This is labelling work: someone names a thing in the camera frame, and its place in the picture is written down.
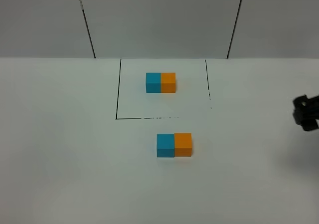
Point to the orange template block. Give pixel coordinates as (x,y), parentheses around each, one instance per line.
(168,82)

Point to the blue template block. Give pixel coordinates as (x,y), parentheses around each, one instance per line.
(153,82)

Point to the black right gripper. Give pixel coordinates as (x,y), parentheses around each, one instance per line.
(306,112)

